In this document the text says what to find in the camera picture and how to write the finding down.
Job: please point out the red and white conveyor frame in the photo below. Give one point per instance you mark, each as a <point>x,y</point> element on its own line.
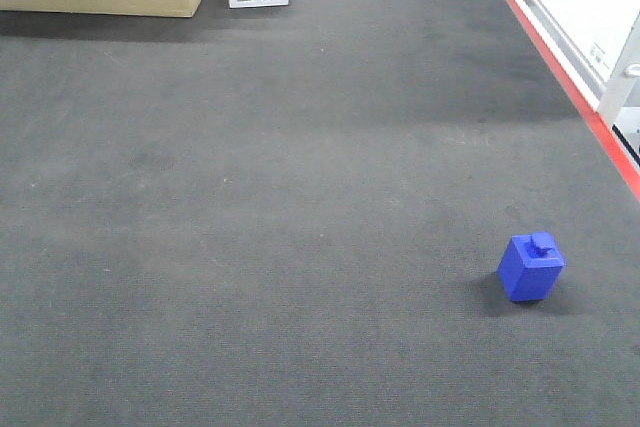
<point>592,49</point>

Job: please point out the blue plastic block part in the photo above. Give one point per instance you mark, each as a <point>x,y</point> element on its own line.
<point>530,266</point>

